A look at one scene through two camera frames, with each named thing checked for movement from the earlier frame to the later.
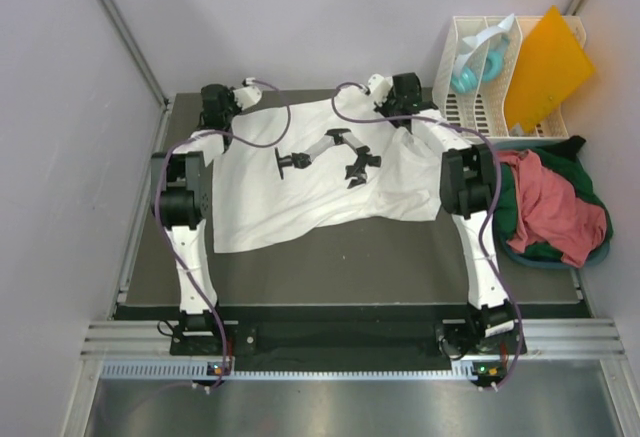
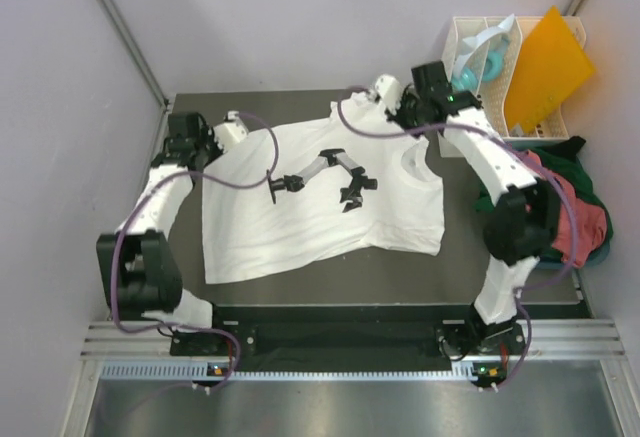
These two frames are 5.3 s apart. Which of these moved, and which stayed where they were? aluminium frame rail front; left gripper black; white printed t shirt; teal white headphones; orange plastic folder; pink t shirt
Moved: left gripper black; white printed t shirt
Stayed: teal white headphones; pink t shirt; aluminium frame rail front; orange plastic folder
